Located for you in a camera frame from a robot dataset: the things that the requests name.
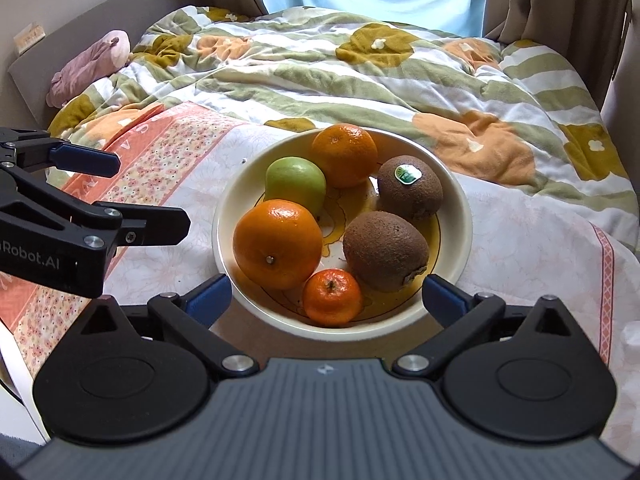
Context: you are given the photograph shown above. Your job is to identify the grey bed headboard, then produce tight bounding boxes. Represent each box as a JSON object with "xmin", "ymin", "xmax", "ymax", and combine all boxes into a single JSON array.
[{"xmin": 9, "ymin": 0, "xmax": 196, "ymax": 127}]

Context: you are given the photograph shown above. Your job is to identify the large orange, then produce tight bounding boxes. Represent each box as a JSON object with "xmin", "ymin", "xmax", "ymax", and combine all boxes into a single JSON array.
[
  {"xmin": 232, "ymin": 200, "xmax": 322, "ymax": 290},
  {"xmin": 311, "ymin": 124, "xmax": 378, "ymax": 188}
]

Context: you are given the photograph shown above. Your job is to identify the kiwi with green sticker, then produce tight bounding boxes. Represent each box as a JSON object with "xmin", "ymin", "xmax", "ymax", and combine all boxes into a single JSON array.
[{"xmin": 378, "ymin": 155, "xmax": 444, "ymax": 220}]

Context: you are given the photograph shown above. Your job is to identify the small label card on headboard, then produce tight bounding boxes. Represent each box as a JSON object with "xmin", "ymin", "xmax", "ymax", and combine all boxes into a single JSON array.
[{"xmin": 13, "ymin": 23, "xmax": 46, "ymax": 55}]

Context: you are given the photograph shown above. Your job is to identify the white pink floral cloth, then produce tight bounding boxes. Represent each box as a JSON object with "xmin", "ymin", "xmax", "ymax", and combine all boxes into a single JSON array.
[{"xmin": 0, "ymin": 102, "xmax": 640, "ymax": 449}]

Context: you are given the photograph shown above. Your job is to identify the brown right curtain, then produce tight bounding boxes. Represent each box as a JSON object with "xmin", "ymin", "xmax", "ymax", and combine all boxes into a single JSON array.
[{"xmin": 483, "ymin": 0, "xmax": 631, "ymax": 106}]

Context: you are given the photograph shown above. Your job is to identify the pink plush toy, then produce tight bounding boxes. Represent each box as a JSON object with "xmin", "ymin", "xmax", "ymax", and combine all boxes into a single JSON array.
[{"xmin": 46, "ymin": 30, "xmax": 131, "ymax": 108}]

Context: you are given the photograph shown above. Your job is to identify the floral striped quilt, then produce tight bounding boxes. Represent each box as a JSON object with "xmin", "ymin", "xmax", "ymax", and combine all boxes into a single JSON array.
[{"xmin": 49, "ymin": 6, "xmax": 639, "ymax": 248}]

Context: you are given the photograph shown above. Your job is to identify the cream bowl with duck print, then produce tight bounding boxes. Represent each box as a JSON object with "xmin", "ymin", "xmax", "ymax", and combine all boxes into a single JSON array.
[{"xmin": 211, "ymin": 126, "xmax": 474, "ymax": 342}]

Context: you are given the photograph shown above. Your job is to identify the green apple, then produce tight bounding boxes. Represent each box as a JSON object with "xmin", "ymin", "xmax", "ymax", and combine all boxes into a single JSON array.
[{"xmin": 264, "ymin": 156, "xmax": 326, "ymax": 217}]

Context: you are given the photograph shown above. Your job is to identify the small mandarin orange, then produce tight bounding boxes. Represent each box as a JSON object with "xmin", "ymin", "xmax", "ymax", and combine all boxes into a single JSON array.
[{"xmin": 302, "ymin": 269, "xmax": 363, "ymax": 327}]

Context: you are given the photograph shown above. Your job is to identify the plain brown kiwi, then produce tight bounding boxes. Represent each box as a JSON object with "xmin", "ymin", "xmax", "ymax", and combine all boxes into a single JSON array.
[{"xmin": 342, "ymin": 211, "xmax": 430, "ymax": 292}]

